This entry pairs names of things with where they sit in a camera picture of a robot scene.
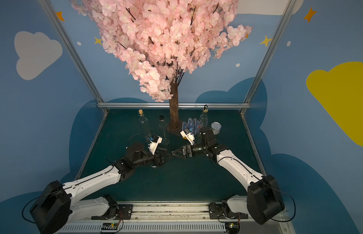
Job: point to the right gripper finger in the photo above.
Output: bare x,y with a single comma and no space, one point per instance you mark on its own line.
179,150
178,154

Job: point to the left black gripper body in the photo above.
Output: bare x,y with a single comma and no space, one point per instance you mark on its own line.
158,157

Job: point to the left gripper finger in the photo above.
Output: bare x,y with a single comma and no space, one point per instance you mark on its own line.
167,156
161,149

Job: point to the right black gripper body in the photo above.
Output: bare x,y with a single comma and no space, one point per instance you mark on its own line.
188,150

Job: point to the clear bottle with black cap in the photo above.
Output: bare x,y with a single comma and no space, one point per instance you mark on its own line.
164,131

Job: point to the clear bottle with cork stopper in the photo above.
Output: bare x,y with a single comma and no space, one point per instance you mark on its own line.
144,123

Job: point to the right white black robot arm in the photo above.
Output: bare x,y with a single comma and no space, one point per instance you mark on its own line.
263,201

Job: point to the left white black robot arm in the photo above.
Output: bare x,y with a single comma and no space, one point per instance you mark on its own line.
56,204

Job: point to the tall clear bottle gold stopper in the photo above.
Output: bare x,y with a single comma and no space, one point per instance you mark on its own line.
204,117

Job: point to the blue dotted white work glove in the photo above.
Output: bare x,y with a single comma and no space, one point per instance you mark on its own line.
194,125

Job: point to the small metal tin can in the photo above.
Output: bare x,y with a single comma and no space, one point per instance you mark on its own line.
216,127

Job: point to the left small circuit board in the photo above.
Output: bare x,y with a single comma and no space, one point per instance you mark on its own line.
109,228

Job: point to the small circuit board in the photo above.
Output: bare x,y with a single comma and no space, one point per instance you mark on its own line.
109,228
232,228

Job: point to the right small circuit board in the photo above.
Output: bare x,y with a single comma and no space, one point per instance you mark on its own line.
232,228

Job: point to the pink cherry blossom tree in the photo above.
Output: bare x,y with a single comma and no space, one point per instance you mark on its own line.
162,40

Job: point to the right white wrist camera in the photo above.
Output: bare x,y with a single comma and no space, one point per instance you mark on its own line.
187,134

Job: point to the tree metal base plate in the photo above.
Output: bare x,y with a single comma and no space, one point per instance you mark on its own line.
175,131

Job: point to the aluminium front rail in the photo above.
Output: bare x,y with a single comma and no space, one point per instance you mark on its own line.
169,218

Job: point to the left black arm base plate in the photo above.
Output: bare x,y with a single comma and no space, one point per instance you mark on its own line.
116,212

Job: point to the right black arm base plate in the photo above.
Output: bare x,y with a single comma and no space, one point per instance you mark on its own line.
222,211

